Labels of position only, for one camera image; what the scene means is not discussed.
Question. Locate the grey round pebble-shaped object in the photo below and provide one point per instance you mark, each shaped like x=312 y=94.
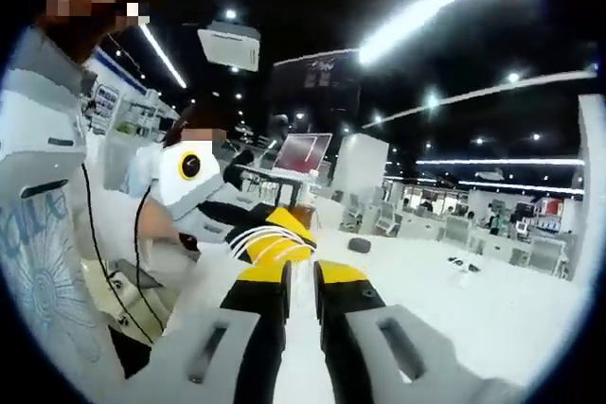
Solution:
x=359 y=244

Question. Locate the grey stool seat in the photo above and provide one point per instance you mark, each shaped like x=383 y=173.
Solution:
x=137 y=276

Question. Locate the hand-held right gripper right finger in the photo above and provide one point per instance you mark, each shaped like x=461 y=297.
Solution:
x=369 y=328

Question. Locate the ceiling air conditioner unit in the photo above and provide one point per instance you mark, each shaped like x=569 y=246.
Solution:
x=227 y=44

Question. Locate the computer monitor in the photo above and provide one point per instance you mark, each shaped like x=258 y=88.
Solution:
x=303 y=153

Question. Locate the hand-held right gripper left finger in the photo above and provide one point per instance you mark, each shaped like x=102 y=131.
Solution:
x=237 y=328

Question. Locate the white shirt with blue print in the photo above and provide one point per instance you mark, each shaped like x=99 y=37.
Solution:
x=42 y=281

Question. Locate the long ceiling light strip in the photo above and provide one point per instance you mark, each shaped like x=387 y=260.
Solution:
x=426 y=2

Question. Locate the white office chair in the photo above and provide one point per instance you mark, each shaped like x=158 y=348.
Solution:
x=388 y=217
x=547 y=255
x=458 y=229

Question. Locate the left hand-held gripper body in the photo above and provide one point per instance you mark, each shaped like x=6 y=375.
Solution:
x=189 y=186

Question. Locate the white desktop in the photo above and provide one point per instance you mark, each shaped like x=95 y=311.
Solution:
x=450 y=309

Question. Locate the white chest-worn device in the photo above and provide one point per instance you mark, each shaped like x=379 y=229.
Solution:
x=33 y=139

